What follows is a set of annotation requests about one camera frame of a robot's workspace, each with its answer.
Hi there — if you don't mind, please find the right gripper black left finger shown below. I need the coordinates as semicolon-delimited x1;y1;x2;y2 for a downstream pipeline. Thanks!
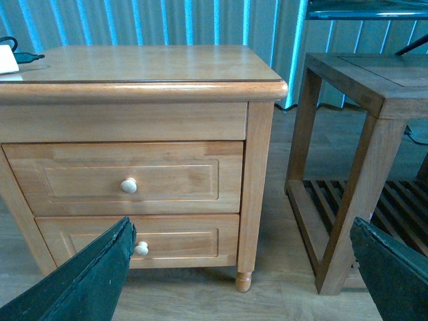
1;217;136;320

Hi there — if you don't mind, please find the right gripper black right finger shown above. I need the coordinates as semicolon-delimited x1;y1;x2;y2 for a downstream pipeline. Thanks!
350;217;427;320

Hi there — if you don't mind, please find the round drawer knob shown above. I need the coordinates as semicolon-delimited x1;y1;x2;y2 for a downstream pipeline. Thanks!
134;241;149;256
120;177;138;194

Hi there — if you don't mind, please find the wooden drawer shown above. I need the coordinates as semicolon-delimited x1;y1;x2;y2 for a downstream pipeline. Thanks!
35;214;239;269
3;141;243;217

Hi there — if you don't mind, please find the white charger adapter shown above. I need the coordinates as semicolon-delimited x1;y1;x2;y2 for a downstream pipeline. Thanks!
0;45;19;74

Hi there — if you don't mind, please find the light wooden nightstand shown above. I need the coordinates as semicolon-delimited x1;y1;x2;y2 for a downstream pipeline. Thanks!
1;45;288;292

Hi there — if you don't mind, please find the dark wooden side table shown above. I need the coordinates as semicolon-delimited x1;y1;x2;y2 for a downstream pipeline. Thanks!
285;53;427;295

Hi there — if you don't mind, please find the pale pleated curtain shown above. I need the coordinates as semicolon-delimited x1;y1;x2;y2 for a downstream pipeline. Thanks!
1;1;427;109

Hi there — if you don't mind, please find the glass table top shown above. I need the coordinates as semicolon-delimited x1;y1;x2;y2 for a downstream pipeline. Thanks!
306;0;427;20

